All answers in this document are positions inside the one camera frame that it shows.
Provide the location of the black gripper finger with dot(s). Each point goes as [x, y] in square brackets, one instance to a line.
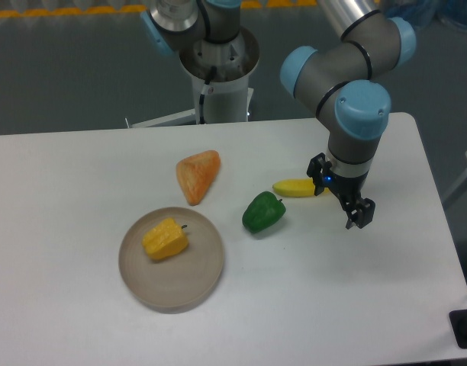
[360, 212]
[319, 172]

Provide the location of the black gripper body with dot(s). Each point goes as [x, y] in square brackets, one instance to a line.
[346, 189]

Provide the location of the yellow toy bell pepper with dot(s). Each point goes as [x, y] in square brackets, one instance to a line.
[165, 240]

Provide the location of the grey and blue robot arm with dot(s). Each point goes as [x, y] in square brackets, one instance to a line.
[337, 87]

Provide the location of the green toy bell pepper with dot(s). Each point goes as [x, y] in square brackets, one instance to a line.
[264, 211]

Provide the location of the beige round plate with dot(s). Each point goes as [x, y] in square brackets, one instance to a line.
[180, 282]

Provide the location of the yellow toy banana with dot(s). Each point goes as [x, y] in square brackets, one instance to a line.
[295, 187]

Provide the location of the orange triangular toy bread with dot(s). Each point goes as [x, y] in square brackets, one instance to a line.
[196, 173]

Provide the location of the black device at table edge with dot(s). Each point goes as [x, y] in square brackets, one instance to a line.
[458, 319]

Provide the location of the blue plastic bags in background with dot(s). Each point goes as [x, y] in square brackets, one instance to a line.
[420, 13]

